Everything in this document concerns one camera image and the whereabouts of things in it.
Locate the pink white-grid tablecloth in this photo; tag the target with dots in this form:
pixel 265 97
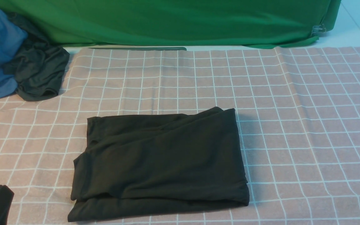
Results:
pixel 298 116

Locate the metal binder clip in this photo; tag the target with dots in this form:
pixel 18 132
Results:
pixel 318 29

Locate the dark gray crumpled garment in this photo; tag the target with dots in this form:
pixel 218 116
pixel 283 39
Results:
pixel 38 66

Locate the dark gray long-sleeved shirt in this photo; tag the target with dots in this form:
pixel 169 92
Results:
pixel 151 164

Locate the green backdrop cloth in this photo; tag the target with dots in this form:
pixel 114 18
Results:
pixel 262 24

